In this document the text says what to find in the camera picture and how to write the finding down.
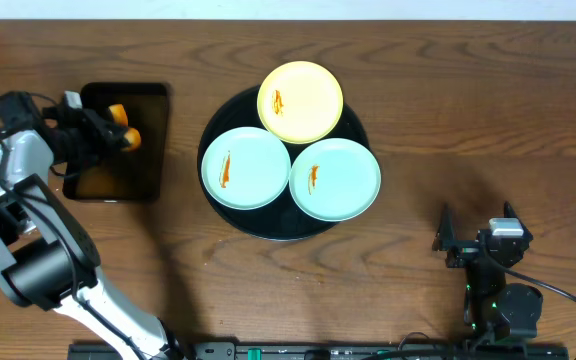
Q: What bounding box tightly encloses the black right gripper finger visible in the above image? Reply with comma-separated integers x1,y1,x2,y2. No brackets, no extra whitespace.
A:
432,205,454,251
503,201,519,220

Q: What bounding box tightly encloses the orange sponge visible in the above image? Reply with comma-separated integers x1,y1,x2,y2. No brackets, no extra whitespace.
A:
108,104,141,152

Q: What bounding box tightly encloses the light green plate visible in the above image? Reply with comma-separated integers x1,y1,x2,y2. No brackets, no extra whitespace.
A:
200,127,291,210
289,138,381,222

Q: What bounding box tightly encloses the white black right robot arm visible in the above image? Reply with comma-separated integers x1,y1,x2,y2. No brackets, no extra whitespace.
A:
433,203,543,343

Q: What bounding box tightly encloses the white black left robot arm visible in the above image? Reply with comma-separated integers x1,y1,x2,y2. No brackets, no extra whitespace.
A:
0,101,193,359

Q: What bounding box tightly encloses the black rectangular water tray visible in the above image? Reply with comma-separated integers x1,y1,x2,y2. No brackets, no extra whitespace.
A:
62,82,170,202

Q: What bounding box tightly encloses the yellow plate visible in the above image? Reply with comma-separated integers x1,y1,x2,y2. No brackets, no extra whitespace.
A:
256,61,344,144

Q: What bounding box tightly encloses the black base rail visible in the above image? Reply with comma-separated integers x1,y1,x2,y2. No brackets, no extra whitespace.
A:
67,341,569,360

